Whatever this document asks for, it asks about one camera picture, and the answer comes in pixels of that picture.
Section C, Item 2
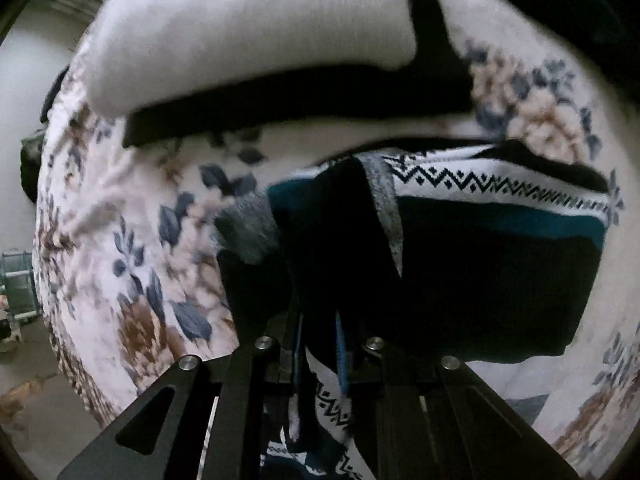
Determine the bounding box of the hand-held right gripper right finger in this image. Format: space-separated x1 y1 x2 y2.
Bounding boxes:
332 311 584 480

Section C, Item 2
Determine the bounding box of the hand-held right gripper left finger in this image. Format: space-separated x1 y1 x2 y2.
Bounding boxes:
56 304 305 480

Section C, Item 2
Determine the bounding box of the black teal patterned sweater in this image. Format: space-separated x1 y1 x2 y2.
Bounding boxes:
215 140 614 480

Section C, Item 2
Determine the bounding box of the floral printed blanket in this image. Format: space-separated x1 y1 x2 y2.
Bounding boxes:
32 0 640 480

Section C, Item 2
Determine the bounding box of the green rolling shelf cart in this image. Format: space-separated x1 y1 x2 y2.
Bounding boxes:
0 250 42 322

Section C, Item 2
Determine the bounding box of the black cloth pile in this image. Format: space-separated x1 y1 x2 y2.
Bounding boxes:
20 129 47 203

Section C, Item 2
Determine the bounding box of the folded white and black garment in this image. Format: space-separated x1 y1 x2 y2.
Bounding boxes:
82 0 476 149

